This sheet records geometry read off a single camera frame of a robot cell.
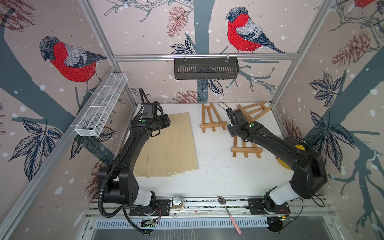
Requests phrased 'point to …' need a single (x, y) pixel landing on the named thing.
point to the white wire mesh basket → (96, 115)
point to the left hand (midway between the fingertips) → (171, 117)
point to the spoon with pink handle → (222, 201)
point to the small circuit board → (150, 223)
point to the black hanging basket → (206, 68)
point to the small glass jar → (177, 202)
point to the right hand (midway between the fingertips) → (235, 123)
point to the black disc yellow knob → (299, 143)
